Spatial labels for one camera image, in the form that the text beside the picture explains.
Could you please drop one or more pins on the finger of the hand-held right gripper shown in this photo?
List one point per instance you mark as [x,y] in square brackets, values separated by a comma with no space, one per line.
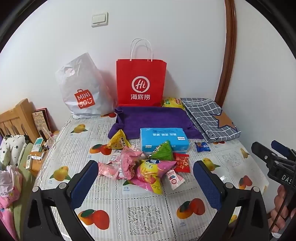
[261,151]
[283,148]

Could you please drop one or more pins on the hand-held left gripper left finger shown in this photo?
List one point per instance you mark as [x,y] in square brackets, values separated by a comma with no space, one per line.
[84,183]

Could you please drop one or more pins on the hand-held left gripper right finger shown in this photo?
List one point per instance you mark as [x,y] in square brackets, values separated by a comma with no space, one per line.
[205,185]

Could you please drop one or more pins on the light pink snack packet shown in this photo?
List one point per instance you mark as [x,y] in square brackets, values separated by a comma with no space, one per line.
[106,168]

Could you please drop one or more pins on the pink stick sachet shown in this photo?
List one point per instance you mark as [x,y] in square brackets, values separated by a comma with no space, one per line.
[175,179]

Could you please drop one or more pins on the red snack packet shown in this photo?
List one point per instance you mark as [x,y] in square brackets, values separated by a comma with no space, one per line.
[182,162]

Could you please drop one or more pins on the small white pink packet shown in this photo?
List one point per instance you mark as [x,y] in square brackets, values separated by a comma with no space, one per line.
[115,157]
[120,173]

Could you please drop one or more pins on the blue snack packet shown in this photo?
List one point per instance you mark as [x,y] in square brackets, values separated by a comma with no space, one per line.
[202,146]

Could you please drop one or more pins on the dusty pink snack packet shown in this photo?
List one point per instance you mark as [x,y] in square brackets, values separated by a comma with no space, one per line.
[129,162]

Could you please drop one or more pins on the green snack packet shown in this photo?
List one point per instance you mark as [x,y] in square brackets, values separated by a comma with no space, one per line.
[164,151]

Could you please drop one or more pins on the yellow snack packet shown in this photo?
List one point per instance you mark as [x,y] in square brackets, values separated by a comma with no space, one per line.
[118,140]

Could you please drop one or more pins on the pink and yellow snack bag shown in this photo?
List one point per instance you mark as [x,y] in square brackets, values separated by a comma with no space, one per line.
[151,173]

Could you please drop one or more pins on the person's right hand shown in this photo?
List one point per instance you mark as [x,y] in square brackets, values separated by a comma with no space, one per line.
[278,214]

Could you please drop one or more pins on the wooden bedside table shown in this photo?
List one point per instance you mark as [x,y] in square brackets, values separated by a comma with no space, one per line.
[35,169]

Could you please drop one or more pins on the green blanket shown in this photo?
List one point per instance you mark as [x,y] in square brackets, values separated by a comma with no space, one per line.
[25,183]

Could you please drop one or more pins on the remote control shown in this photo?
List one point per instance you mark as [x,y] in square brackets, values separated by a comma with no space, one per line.
[28,162]

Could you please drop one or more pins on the white green tube box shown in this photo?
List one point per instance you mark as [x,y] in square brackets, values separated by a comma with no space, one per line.
[38,144]

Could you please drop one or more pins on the grey checked cloth with star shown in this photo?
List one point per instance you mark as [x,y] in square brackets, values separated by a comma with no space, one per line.
[208,118]

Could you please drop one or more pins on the blue tissue pack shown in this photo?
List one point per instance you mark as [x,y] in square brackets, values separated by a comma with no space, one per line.
[161,138]

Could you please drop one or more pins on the fruit-printed tablecloth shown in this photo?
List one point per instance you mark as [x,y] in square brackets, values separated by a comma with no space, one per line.
[143,215]

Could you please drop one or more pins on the patterned box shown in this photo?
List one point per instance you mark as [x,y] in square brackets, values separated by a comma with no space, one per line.
[40,121]

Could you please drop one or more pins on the pink printed cloth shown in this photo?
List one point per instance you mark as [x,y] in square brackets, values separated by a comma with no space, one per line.
[8,197]

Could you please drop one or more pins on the white floral pillow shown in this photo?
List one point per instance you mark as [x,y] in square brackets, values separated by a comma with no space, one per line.
[12,147]

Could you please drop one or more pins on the purple cloth tray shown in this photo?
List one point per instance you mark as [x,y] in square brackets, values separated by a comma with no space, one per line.
[150,118]

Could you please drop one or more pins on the yellow chips bag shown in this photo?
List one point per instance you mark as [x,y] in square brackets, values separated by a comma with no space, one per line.
[172,103]

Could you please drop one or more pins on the wooden headboard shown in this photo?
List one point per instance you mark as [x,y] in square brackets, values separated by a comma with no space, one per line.
[16,118]

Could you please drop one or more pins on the white plastic bag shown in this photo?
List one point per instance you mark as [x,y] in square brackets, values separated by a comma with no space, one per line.
[81,78]

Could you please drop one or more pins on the red paper bag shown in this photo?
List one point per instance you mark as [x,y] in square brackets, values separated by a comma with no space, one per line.
[141,74]

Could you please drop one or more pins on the wooden door frame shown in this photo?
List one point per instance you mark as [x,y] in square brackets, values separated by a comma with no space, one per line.
[227,58]

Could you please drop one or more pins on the white wall switch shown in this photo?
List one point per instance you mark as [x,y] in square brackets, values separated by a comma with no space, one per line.
[100,20]

